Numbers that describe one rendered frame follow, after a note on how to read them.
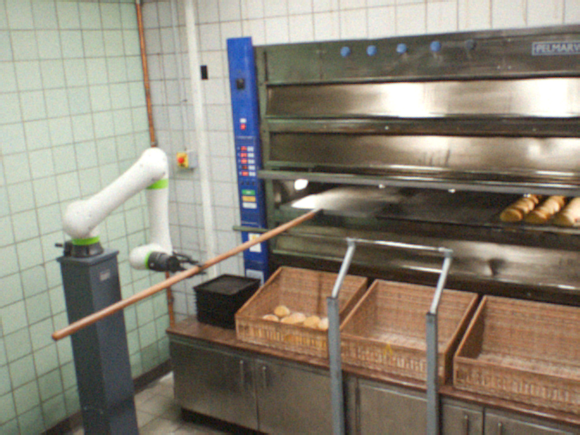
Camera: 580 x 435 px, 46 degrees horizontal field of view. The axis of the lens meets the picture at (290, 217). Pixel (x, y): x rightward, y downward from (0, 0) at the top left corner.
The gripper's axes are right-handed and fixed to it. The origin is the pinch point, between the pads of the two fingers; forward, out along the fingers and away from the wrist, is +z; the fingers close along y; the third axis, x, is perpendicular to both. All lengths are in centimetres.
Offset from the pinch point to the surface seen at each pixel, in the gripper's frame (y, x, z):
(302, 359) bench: 59, -49, 19
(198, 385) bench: 90, -48, -51
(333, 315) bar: 30, -43, 41
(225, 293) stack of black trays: 39, -65, -41
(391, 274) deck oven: 29, -104, 41
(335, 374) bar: 60, -43, 40
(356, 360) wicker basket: 56, -54, 46
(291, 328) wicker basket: 46, -54, 9
